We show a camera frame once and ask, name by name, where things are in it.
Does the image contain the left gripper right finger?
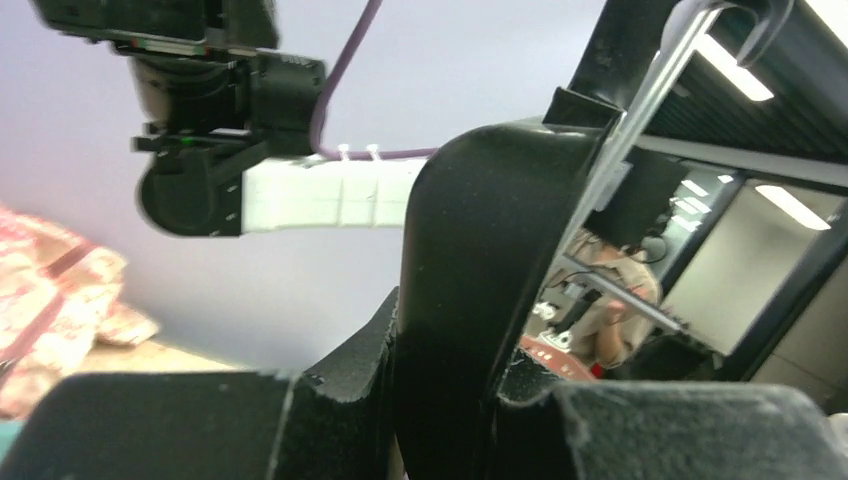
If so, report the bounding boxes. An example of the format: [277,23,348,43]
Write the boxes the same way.
[490,352,847,479]

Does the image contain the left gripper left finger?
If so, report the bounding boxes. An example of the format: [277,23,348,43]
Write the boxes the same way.
[1,292,398,479]

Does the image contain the black litter scoop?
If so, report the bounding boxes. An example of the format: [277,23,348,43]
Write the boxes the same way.
[392,0,796,480]

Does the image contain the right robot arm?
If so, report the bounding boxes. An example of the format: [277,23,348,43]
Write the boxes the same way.
[35,1,429,237]

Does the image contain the person in background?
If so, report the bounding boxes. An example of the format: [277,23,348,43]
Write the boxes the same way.
[567,229,662,370]

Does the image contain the pink patterned cloth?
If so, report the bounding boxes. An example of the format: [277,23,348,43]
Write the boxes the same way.
[1,208,159,420]

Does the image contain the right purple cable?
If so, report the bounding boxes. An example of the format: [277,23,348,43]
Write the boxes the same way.
[309,0,440,162]

